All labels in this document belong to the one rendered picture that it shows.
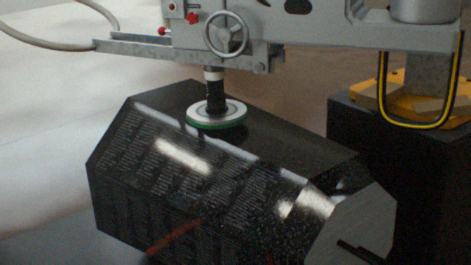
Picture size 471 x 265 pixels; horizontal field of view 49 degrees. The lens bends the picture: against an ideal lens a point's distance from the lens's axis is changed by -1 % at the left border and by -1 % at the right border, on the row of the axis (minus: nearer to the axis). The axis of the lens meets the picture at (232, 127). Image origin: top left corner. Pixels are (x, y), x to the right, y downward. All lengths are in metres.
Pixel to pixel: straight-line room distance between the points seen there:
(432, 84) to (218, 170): 0.97
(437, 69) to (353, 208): 0.82
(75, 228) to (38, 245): 0.20
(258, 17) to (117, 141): 0.85
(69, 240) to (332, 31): 1.78
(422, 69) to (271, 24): 0.83
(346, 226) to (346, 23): 0.59
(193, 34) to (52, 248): 1.47
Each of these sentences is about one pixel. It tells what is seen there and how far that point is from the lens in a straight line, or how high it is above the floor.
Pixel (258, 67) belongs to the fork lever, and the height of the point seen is 1.06.
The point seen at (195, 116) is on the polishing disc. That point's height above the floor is 0.86.
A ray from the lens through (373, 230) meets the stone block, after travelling 1.75.
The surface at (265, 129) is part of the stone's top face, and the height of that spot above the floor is 0.80.
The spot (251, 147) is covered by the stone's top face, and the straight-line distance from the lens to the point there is 1.70.
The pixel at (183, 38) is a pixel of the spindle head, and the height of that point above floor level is 1.14.
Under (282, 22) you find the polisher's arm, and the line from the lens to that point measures 1.56.
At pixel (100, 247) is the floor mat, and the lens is 2.68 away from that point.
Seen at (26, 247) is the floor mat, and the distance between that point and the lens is 2.81.
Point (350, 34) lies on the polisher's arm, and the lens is 1.51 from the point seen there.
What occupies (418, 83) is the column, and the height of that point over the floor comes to 0.83.
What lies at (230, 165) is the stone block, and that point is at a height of 0.76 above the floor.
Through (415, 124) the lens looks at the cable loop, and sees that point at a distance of 1.67.
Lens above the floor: 1.57
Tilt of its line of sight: 24 degrees down
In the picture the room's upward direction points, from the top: 3 degrees counter-clockwise
